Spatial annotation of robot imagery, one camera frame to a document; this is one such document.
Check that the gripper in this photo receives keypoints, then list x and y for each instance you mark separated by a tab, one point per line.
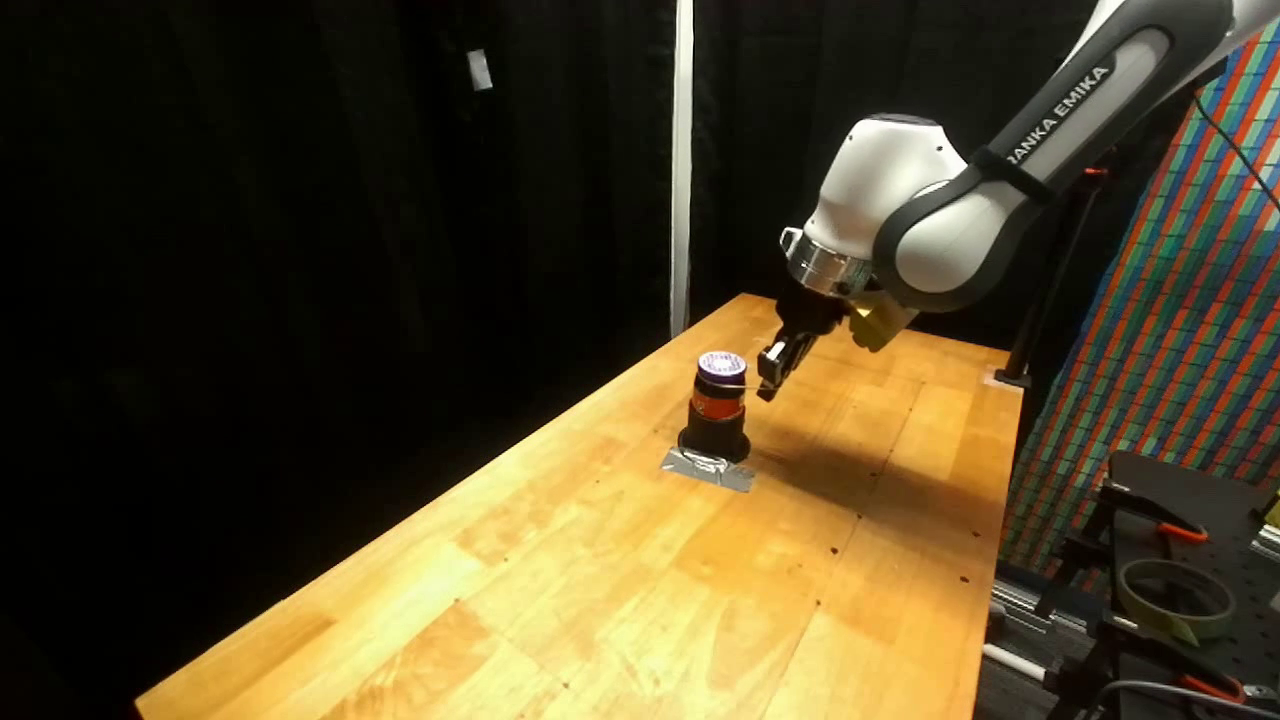
806	308

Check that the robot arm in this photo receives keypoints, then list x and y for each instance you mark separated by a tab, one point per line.
1060	110

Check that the jar with purple lid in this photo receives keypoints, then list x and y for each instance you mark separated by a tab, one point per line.
720	385

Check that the black round base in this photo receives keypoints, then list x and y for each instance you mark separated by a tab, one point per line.
714	438

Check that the silver tape patch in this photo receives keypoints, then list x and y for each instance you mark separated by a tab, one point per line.
708	470

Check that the white vertical pole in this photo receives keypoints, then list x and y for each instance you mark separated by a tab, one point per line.
682	160

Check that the black stand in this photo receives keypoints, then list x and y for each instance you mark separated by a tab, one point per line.
1050	290

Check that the colourful patterned board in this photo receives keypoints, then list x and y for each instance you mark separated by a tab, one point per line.
1180	340

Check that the orange clamp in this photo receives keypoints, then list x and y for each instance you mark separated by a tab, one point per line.
1170	525
1215	688

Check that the white tag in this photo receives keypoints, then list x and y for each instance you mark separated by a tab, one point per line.
480	70

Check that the roll of tape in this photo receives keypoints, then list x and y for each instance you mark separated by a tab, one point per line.
1140	600

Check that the black curtain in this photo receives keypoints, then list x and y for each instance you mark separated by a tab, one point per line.
300	300

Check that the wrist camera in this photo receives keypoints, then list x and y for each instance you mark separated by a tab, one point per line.
882	320

